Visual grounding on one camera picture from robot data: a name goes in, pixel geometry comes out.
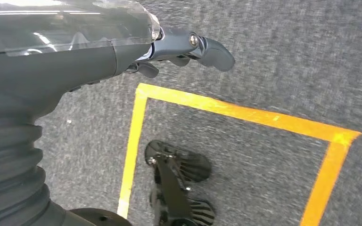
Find black round joint plate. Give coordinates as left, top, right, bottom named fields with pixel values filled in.
left=70, top=208, right=132, bottom=226

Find black robot foot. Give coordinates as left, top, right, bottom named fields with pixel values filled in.
left=144, top=139, right=216, bottom=226

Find yellow floor tape square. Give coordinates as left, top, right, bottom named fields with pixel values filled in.
left=117, top=82, right=362, bottom=226

